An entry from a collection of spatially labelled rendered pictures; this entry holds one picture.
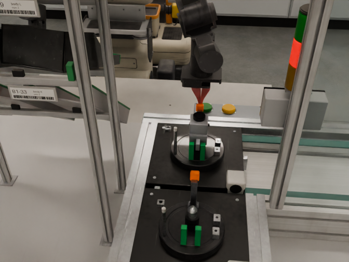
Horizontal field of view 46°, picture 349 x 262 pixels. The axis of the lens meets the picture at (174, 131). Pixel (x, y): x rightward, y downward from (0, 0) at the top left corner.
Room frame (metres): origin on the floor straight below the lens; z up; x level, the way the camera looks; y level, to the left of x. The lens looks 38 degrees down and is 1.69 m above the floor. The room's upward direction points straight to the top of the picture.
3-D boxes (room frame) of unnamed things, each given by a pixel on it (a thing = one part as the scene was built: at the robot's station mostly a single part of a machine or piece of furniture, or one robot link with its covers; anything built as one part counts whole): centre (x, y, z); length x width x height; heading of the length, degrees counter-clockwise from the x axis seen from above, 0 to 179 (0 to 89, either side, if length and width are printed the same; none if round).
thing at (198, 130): (0.80, -0.06, 1.06); 0.08 x 0.04 x 0.07; 175
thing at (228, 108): (1.02, -0.16, 0.96); 0.04 x 0.04 x 0.02
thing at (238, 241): (0.56, -0.04, 1.01); 0.24 x 0.24 x 0.13; 85
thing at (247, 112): (1.02, -0.16, 0.93); 0.21 x 0.07 x 0.06; 85
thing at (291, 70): (0.68, -0.24, 1.28); 0.05 x 0.05 x 0.05
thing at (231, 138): (0.81, -0.06, 0.96); 0.24 x 0.24 x 0.02; 85
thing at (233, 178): (0.70, -0.15, 0.97); 0.05 x 0.05 x 0.04; 85
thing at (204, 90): (0.91, -0.06, 1.10); 0.07 x 0.07 x 0.09; 84
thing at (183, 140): (0.81, -0.06, 0.98); 0.14 x 0.14 x 0.02
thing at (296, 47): (0.68, -0.24, 1.33); 0.05 x 0.05 x 0.05
